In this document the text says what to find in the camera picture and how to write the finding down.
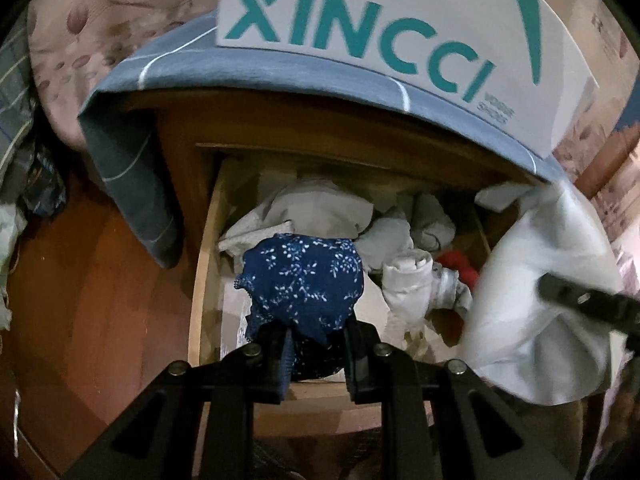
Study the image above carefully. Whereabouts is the pale blue white garment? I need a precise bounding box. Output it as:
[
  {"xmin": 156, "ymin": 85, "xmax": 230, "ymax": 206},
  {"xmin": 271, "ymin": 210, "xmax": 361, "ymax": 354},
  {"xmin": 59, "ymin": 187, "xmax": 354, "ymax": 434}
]
[{"xmin": 458, "ymin": 181, "xmax": 623, "ymax": 405}]

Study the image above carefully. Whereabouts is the navy floral underwear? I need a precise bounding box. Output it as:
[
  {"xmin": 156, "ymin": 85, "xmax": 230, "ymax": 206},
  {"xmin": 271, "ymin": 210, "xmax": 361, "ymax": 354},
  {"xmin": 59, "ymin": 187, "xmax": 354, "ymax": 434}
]
[{"xmin": 234, "ymin": 233, "xmax": 364, "ymax": 382}]

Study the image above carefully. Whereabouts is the wooden drawer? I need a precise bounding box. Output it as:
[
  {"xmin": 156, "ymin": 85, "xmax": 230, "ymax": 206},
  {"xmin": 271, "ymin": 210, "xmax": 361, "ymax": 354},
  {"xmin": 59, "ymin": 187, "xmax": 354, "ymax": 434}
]
[{"xmin": 186, "ymin": 152, "xmax": 547, "ymax": 411}]

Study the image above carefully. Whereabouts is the rolled white garment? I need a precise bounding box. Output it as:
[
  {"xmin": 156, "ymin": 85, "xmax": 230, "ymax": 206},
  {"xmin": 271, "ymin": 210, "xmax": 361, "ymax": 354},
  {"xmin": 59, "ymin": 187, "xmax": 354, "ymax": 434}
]
[{"xmin": 382, "ymin": 249, "xmax": 434, "ymax": 327}]

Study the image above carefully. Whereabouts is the red garment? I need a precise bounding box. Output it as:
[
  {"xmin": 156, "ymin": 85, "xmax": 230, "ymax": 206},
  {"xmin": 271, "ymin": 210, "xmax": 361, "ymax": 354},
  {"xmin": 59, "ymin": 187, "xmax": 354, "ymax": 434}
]
[{"xmin": 436, "ymin": 250, "xmax": 480, "ymax": 290}]

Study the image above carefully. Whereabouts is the white ribbed garment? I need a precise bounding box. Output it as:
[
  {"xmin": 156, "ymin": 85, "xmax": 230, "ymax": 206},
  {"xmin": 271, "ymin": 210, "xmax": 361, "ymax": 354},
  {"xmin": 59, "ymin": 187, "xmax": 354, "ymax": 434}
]
[{"xmin": 220, "ymin": 276, "xmax": 252, "ymax": 358}]

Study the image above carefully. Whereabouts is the light blue folded cloth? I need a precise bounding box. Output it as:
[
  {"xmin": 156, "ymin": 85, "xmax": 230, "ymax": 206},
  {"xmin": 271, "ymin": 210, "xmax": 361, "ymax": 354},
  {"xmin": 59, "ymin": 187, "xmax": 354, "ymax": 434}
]
[{"xmin": 354, "ymin": 217, "xmax": 413, "ymax": 272}]

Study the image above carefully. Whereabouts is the grey sock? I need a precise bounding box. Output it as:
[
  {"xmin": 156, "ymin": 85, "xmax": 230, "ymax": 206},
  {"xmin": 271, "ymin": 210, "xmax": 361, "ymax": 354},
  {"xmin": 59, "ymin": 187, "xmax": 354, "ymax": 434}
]
[{"xmin": 410, "ymin": 194, "xmax": 456, "ymax": 252}]

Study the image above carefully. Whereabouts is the wooden nightstand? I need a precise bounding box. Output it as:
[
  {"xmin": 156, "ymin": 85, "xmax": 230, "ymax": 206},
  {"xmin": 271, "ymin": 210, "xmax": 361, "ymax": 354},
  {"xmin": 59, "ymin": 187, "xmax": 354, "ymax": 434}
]
[{"xmin": 124, "ymin": 86, "xmax": 547, "ymax": 411}]

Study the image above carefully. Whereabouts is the white dotted garment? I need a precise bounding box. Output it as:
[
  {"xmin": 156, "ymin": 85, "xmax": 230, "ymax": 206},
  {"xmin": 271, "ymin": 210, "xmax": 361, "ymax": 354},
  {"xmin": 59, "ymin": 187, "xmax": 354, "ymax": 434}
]
[{"xmin": 217, "ymin": 211, "xmax": 294, "ymax": 272}]

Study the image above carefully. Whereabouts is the grey beige garment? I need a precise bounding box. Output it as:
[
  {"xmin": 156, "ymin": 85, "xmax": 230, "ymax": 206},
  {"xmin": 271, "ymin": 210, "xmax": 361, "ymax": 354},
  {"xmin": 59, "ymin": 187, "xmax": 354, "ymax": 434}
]
[{"xmin": 264, "ymin": 179, "xmax": 373, "ymax": 240}]

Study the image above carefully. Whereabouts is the white floral plastic bag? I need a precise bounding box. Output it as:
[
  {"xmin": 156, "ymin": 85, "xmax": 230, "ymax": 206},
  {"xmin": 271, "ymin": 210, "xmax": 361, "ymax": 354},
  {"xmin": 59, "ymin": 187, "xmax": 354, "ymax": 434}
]
[{"xmin": 0, "ymin": 204, "xmax": 27, "ymax": 330}]

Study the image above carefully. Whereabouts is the dark blue package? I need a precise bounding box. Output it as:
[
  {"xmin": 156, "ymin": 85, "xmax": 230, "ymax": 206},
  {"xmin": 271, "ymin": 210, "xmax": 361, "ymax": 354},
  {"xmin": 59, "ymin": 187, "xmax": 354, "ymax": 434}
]
[{"xmin": 21, "ymin": 146, "xmax": 67, "ymax": 218}]

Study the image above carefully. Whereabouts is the white XINCCI shoe box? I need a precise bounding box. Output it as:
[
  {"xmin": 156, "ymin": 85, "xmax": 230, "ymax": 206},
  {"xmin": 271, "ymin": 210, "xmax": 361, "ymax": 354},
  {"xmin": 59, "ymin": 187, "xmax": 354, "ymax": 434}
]
[{"xmin": 218, "ymin": 0, "xmax": 597, "ymax": 156}]

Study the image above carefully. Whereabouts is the blue grid tablecloth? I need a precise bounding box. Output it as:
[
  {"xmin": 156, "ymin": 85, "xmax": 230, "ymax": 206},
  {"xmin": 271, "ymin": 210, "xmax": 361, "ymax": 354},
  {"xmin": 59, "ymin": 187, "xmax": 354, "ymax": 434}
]
[{"xmin": 78, "ymin": 13, "xmax": 564, "ymax": 269}]

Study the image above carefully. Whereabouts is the green plaid cloth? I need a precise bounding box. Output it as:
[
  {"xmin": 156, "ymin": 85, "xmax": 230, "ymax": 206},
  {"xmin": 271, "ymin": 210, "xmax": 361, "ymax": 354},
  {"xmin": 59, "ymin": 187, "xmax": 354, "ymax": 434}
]
[{"xmin": 0, "ymin": 20, "xmax": 36, "ymax": 181}]

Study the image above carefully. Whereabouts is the pink leaf bedsheet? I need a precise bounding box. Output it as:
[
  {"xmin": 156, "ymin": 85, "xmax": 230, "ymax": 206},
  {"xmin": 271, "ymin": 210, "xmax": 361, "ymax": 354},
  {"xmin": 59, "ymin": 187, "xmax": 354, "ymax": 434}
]
[{"xmin": 27, "ymin": 0, "xmax": 218, "ymax": 150}]

